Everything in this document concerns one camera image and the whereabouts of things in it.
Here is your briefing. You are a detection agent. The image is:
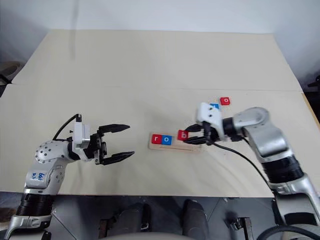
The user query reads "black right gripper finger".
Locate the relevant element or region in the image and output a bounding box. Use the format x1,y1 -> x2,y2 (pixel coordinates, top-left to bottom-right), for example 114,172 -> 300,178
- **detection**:
183,135 -> 209,146
185,122 -> 205,133

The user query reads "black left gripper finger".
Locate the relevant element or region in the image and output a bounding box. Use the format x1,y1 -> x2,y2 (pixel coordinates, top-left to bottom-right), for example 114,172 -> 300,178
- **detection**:
97,123 -> 132,137
100,150 -> 136,167

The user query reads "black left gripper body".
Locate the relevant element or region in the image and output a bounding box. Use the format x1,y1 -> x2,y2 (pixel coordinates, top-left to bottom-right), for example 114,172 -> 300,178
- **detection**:
83,131 -> 109,166

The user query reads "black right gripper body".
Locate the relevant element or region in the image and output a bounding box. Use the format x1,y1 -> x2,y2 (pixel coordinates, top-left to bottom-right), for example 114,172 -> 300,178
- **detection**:
200,121 -> 221,146

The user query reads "red letter b block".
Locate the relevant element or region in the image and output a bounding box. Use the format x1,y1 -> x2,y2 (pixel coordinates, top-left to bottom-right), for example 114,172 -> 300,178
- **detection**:
176,129 -> 190,142

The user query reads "wooden letter tray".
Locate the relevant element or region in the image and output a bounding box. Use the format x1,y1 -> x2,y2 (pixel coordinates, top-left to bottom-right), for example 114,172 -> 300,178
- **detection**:
148,132 -> 204,154

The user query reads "blue letter o block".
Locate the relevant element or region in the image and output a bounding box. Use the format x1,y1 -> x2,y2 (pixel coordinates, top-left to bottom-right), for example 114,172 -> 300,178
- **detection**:
161,134 -> 174,146

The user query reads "red letter r block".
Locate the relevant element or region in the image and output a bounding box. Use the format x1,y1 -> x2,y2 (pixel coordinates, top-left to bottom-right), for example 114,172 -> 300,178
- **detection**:
151,133 -> 163,146

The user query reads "dark rounded shape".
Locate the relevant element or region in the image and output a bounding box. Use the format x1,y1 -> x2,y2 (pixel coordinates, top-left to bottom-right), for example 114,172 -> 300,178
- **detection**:
112,201 -> 152,236
181,198 -> 210,236

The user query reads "dark background object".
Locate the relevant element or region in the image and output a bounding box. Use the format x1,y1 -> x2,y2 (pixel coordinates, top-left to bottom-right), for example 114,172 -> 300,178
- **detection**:
306,74 -> 320,89

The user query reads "dark chair base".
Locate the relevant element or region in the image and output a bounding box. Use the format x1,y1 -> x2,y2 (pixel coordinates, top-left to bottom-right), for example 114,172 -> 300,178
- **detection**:
0,60 -> 23,88

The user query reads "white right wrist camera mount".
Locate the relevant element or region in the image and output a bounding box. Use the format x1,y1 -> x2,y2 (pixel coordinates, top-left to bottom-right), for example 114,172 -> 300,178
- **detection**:
194,101 -> 225,141

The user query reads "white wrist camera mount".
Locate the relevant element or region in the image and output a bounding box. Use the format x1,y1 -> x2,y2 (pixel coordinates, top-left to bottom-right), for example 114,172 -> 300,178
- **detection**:
194,101 -> 225,141
71,120 -> 92,151

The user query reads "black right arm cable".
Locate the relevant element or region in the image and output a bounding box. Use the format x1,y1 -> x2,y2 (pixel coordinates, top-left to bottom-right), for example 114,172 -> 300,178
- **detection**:
208,133 -> 282,226

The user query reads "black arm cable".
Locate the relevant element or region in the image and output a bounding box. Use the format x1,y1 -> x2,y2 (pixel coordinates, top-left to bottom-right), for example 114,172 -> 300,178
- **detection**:
53,113 -> 83,141
208,133 -> 282,226

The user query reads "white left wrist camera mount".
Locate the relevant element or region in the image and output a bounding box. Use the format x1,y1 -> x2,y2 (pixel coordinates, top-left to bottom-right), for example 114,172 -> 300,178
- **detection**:
71,120 -> 92,151

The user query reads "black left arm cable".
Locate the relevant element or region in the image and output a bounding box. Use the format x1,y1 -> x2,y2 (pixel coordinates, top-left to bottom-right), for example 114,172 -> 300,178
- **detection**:
53,113 -> 83,141

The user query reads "metal bracket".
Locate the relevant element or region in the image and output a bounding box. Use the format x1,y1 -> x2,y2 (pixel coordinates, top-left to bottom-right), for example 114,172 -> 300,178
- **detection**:
225,216 -> 253,240

